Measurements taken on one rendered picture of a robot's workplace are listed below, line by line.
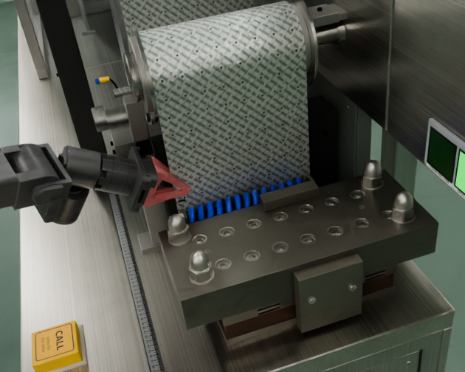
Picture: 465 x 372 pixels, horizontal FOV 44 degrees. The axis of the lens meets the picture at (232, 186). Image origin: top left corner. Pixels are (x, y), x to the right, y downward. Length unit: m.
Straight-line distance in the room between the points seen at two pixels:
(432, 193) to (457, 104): 2.00
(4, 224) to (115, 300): 1.95
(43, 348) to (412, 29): 0.70
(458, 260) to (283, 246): 1.59
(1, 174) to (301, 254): 0.42
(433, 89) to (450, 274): 1.62
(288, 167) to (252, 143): 0.09
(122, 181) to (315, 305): 0.34
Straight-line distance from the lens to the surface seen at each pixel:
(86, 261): 1.11
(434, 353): 1.03
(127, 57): 0.87
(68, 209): 0.91
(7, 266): 2.68
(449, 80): 0.74
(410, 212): 0.90
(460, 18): 0.71
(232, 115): 0.89
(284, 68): 0.89
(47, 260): 1.15
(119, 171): 0.87
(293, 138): 0.95
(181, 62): 0.84
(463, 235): 2.52
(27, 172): 0.81
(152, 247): 1.08
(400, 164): 1.28
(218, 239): 0.89
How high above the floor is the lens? 1.60
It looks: 35 degrees down
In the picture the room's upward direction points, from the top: 7 degrees counter-clockwise
